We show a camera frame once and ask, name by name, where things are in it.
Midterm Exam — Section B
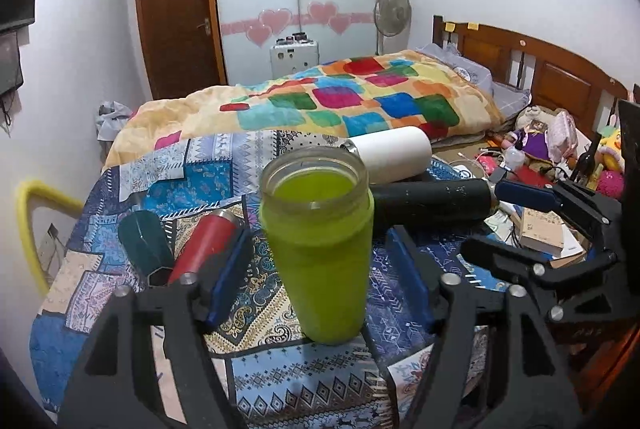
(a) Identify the pink fluffy ball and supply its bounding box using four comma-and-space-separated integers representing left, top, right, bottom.
597, 169, 626, 198

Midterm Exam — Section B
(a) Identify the lime green cup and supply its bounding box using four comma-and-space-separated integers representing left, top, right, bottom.
257, 145, 376, 345

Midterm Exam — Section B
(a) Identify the brown cardboard box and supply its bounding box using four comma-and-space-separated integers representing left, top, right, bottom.
519, 206, 587, 256

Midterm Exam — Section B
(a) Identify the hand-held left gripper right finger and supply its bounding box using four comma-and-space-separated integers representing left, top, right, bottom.
386, 225, 583, 429

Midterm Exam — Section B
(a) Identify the pink patterned bag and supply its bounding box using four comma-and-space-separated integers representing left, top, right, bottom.
546, 111, 579, 160

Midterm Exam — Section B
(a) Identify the grey crumpled cloth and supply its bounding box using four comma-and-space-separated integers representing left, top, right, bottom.
95, 101, 134, 143

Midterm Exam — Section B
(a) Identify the purple doll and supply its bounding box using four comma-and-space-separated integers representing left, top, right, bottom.
505, 119, 551, 160

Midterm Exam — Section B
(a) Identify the blue patchwork blanket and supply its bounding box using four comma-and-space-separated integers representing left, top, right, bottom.
29, 129, 501, 429

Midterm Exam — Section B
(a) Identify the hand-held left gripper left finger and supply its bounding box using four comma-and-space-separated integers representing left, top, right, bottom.
57, 226, 256, 429

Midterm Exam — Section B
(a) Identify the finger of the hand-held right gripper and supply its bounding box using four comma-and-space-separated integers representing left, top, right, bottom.
494, 179, 622, 252
459, 237, 622, 324

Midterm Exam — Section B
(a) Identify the colourful checked quilt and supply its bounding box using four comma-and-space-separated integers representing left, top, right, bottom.
102, 50, 506, 170

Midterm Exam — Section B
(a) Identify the dark hanging cloth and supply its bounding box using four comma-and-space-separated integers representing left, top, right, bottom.
0, 29, 25, 96

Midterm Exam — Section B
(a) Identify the white appliance box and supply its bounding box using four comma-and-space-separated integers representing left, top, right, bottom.
269, 40, 321, 82

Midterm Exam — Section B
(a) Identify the grey pillow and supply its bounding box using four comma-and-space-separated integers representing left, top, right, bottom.
414, 41, 531, 110

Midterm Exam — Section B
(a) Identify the wooden bed headboard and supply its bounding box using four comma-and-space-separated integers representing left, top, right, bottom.
432, 15, 629, 137

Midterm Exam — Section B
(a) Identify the black cup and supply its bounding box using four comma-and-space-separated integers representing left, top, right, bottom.
370, 178, 496, 235

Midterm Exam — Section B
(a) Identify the standing electric fan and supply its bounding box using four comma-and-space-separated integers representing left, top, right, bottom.
373, 0, 413, 56

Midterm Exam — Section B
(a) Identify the white cup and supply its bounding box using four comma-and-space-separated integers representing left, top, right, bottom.
342, 126, 433, 184

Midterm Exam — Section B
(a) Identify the yellow plush toy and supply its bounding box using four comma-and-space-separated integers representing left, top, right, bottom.
597, 126, 624, 173

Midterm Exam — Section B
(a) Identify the yellow curved tube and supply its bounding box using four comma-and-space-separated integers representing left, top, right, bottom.
15, 179, 84, 296

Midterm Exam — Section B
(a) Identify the brown wooden door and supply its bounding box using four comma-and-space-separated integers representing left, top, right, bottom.
134, 0, 224, 101

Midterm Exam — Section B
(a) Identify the red cup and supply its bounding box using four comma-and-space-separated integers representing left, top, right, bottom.
167, 209, 246, 286

